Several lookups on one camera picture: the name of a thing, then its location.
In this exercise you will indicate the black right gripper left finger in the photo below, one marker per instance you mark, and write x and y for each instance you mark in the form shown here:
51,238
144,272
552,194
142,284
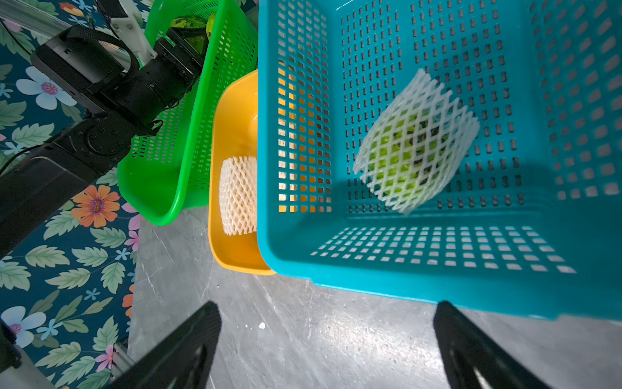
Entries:
183,359

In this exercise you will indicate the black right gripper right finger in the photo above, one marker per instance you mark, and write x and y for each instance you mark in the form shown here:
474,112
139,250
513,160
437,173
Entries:
468,354

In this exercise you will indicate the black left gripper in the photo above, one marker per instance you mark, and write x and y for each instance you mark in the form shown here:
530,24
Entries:
78,62

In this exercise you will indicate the white foam net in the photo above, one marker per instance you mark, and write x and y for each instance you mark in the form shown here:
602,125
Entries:
238,195
429,99

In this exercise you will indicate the green custard apple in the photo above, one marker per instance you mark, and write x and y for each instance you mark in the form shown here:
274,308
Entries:
403,156

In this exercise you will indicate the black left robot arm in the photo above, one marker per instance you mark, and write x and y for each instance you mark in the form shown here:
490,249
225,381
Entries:
53,172

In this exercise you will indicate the green plastic basket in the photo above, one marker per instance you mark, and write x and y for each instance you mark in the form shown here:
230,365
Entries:
171,172

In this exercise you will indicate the yellow plastic tub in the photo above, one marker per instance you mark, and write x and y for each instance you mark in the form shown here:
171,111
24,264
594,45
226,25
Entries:
235,134

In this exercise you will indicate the teal plastic basket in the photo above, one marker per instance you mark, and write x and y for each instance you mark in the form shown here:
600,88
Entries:
529,225

